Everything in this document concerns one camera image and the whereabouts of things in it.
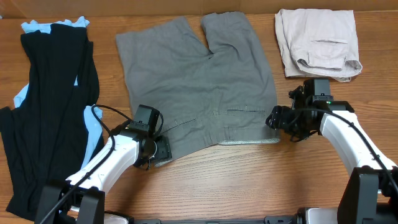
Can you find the folded beige shorts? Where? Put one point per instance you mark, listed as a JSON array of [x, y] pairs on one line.
[[318, 43]]

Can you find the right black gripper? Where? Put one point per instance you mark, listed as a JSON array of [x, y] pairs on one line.
[[279, 119]]

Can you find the black garment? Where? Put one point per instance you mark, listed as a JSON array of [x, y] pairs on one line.
[[45, 137]]

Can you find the light blue garment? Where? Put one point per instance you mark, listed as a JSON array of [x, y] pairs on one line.
[[92, 125]]

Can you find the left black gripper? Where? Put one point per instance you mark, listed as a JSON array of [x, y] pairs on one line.
[[164, 147]]

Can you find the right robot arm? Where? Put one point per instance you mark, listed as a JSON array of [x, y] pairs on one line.
[[370, 195]]

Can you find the grey shorts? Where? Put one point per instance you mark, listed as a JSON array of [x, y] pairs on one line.
[[216, 92]]

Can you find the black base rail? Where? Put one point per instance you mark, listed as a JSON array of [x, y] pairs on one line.
[[217, 221]]

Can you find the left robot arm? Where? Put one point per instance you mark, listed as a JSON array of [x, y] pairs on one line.
[[80, 199]]

